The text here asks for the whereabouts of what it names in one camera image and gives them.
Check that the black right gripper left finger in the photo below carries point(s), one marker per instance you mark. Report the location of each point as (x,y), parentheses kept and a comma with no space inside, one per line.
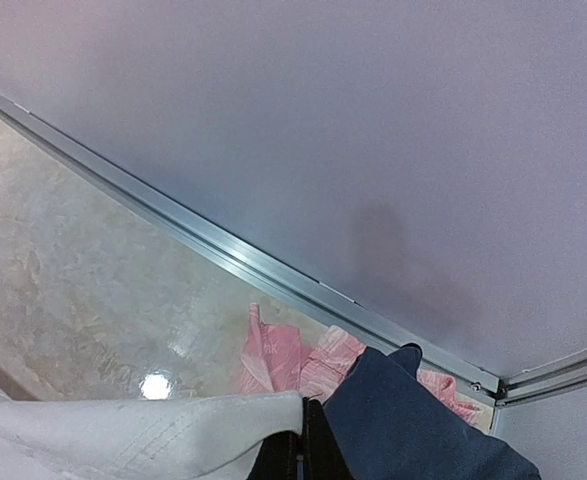
(279,458)

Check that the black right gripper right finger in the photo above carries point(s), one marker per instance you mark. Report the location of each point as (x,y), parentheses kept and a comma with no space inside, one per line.
(322,458)

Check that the white t-shirt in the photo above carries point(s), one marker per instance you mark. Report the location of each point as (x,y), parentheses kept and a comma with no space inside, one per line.
(198,438)

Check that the folded navy blue garment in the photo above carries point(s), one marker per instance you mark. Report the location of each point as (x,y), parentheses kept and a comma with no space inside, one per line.
(389,426)

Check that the folded pink garment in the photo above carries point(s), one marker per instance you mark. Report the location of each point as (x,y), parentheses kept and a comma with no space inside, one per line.
(293,360)

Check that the back aluminium frame rail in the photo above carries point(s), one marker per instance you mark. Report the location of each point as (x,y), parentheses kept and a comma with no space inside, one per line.
(306,294)

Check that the right aluminium frame post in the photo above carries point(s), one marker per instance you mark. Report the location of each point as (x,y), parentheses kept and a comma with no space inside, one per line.
(555,378)

